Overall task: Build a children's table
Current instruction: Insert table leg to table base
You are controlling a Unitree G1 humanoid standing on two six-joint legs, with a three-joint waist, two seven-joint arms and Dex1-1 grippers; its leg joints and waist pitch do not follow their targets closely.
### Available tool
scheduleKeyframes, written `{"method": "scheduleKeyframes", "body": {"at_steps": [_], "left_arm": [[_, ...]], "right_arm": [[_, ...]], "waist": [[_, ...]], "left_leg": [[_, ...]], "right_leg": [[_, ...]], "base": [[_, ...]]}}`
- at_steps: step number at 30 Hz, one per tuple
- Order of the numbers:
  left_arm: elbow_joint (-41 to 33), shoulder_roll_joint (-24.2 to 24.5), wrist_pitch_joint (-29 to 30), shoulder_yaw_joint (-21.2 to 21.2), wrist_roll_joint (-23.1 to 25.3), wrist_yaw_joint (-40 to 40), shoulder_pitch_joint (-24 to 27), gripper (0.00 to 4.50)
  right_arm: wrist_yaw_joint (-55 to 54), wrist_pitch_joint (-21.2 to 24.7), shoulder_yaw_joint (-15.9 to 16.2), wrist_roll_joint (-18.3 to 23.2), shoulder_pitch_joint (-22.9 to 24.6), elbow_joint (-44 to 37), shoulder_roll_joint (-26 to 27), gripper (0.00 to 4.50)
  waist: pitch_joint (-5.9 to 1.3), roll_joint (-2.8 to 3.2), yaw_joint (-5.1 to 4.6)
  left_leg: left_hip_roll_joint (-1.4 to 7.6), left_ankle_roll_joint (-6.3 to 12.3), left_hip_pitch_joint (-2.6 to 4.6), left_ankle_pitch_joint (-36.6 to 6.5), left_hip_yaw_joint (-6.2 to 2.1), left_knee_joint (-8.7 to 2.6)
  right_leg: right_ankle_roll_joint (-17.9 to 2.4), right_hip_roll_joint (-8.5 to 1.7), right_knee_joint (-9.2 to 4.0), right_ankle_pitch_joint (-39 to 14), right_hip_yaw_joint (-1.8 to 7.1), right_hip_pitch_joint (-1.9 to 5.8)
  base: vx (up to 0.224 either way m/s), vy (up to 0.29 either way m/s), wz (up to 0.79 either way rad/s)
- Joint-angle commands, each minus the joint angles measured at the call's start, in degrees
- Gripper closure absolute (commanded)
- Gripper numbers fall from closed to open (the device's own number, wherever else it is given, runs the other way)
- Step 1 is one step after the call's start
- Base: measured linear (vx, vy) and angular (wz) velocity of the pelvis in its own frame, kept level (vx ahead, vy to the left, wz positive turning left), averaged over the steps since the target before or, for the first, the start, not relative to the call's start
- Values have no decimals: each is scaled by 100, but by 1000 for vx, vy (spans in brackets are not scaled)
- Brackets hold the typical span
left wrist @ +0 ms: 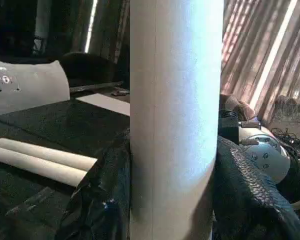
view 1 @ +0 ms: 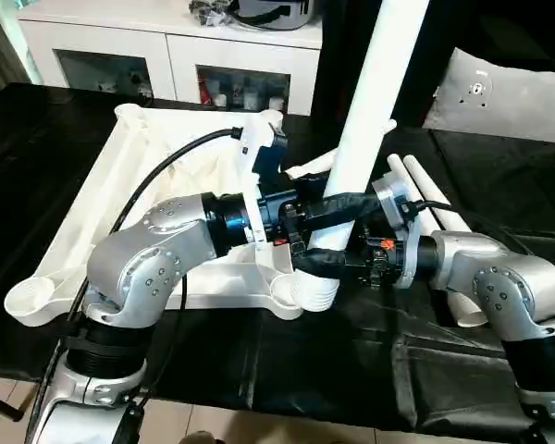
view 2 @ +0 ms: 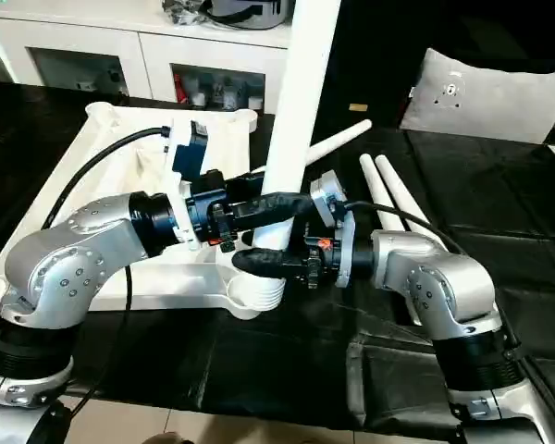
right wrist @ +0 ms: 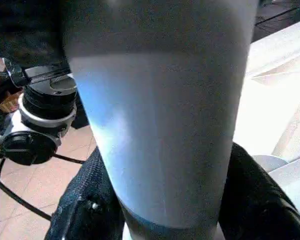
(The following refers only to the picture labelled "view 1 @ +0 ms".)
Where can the black work mat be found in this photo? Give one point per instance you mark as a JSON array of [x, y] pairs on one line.
[[305, 370]]

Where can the white cabinet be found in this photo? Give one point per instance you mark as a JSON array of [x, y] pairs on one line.
[[166, 60]]

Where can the tangled small items pile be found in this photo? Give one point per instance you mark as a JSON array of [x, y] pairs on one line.
[[213, 11]]

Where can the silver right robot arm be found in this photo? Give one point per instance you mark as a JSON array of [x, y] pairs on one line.
[[499, 277]]

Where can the grey bag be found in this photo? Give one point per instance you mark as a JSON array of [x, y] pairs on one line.
[[277, 11]]

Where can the white plastic table top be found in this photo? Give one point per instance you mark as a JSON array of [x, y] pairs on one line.
[[120, 185]]

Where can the white plastic table leg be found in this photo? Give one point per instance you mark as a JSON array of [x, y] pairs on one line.
[[310, 165], [467, 310], [439, 199], [379, 83]]

